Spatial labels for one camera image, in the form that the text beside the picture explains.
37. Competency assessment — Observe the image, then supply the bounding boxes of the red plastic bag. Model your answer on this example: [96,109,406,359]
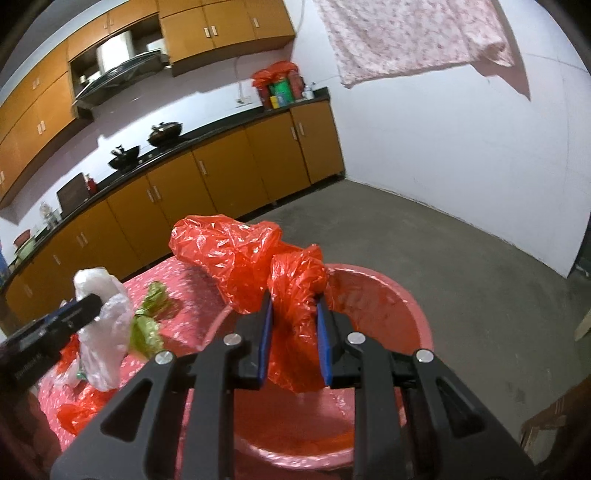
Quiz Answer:
[169,215,329,393]
[56,334,117,436]

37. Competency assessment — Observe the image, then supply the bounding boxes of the white plastic bag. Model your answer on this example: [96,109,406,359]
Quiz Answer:
[73,267,134,392]

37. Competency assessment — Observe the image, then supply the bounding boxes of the light green plastic bag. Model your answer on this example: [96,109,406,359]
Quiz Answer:
[129,281,169,359]

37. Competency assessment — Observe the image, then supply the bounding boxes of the orange lower kitchen cabinets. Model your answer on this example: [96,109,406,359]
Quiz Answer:
[1,89,345,333]

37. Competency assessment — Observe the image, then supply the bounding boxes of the orange kitchen cabinets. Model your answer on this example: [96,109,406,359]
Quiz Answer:
[1,89,345,333]
[1,0,296,206]

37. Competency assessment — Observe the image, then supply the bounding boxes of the orange upper kitchen cabinets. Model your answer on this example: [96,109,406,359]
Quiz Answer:
[1,0,296,206]

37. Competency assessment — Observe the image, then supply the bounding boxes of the red floral tablecloth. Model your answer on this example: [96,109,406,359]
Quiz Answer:
[38,257,231,451]

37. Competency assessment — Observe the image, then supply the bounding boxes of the red plastic basin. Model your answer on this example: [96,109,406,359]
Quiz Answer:
[181,294,419,479]

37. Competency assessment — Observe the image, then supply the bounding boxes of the stacked bowls on counter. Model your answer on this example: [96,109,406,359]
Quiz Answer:
[13,229,35,261]

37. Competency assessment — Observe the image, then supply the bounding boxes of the dark cutting board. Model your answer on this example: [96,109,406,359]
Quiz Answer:
[57,173,90,217]

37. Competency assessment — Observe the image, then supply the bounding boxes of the red bottle on counter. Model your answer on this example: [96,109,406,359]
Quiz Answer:
[85,175,98,196]

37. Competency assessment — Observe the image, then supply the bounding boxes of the black wok with utensil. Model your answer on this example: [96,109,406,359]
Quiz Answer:
[108,146,139,173]

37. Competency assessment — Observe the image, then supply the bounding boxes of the black wok with lid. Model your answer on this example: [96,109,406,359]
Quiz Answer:
[148,122,182,148]

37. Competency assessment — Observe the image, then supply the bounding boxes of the range hood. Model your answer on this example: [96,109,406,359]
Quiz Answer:
[70,29,169,110]

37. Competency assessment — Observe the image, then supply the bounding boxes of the green box on counter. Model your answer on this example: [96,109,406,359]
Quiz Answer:
[270,78,294,108]

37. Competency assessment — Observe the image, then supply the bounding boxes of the white mug on counter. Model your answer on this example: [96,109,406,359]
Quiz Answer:
[303,84,315,100]

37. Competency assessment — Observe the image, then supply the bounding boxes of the red bag on counter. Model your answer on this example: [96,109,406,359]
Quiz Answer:
[252,61,304,110]

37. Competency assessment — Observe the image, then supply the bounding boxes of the pink floral hanging cloth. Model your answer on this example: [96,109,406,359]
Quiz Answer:
[317,0,515,88]

